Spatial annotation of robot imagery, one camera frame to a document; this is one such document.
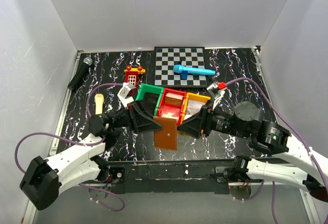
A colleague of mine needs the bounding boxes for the brown leather card holder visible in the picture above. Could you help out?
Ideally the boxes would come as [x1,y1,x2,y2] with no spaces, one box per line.
[154,116,177,151]

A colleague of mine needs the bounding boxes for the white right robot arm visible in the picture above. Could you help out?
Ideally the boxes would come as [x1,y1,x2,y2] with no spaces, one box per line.
[177,101,327,202]

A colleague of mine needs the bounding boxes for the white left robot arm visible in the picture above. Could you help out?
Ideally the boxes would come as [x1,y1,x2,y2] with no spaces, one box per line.
[19,100,162,210]

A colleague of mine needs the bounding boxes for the white cards in yellow bin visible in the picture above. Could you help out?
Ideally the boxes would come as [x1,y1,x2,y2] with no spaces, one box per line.
[184,100,205,119]

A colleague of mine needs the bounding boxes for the black item in green bin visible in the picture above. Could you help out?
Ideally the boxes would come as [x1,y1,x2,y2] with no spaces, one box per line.
[142,92,159,115]

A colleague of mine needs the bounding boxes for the green plastic bin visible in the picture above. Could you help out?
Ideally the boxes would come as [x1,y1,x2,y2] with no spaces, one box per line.
[136,84,164,116]

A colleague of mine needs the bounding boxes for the yellow plastic bin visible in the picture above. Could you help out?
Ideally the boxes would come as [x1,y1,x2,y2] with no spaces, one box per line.
[181,92,211,121]

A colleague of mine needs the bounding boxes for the red plastic bin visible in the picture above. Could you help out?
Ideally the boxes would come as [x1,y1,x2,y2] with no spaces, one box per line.
[156,88,187,125]

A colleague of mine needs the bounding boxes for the red toy phone booth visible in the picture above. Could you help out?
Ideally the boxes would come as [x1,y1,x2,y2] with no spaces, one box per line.
[124,65,146,87]

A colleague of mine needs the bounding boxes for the beige toy microphone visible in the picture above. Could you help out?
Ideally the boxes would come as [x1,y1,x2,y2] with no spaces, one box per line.
[94,93,105,115]

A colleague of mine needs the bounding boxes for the brown box in red bin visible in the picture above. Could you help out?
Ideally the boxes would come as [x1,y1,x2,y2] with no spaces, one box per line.
[165,93,184,107]

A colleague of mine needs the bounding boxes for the blue toy microphone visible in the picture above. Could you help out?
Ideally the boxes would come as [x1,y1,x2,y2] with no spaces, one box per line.
[173,65,216,80]

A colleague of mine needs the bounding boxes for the black and white checkerboard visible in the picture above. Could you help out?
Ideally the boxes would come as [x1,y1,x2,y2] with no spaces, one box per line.
[154,47,209,88]

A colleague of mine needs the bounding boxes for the black microphone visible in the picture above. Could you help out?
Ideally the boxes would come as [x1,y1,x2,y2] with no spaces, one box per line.
[67,57,93,92]

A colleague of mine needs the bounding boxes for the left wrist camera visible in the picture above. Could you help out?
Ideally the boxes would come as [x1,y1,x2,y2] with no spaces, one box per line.
[117,83,136,108]

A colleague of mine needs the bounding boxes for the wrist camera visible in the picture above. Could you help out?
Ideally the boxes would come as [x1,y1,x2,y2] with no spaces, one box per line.
[207,82,227,110]
[117,83,136,108]

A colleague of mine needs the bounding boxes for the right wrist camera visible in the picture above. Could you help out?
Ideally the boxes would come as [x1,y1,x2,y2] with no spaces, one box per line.
[207,82,227,110]

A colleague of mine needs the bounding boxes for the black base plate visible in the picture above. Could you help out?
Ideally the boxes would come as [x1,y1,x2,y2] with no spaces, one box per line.
[109,159,234,194]

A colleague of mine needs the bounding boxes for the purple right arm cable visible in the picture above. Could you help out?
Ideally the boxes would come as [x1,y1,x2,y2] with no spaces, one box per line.
[225,77,328,224]

